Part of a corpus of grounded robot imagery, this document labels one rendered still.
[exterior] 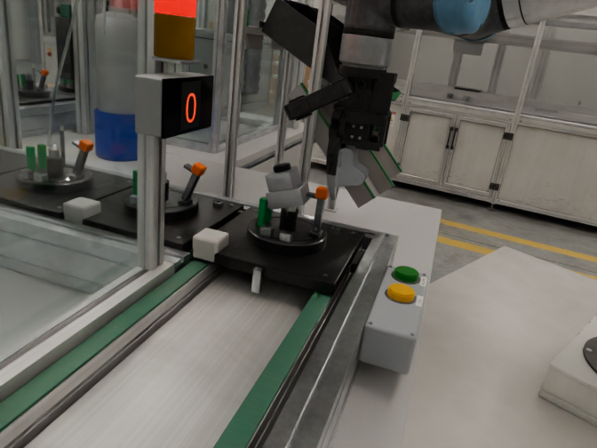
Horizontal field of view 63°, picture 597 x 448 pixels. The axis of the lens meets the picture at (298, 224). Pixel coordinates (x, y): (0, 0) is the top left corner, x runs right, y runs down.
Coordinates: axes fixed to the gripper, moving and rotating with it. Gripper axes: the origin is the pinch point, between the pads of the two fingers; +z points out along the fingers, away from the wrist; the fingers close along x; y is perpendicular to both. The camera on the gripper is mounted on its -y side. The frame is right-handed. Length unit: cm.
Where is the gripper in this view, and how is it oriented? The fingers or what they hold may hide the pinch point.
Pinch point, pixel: (330, 191)
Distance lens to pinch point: 81.1
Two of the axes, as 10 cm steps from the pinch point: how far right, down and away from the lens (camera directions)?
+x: 3.1, -3.1, 9.0
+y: 9.4, 2.2, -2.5
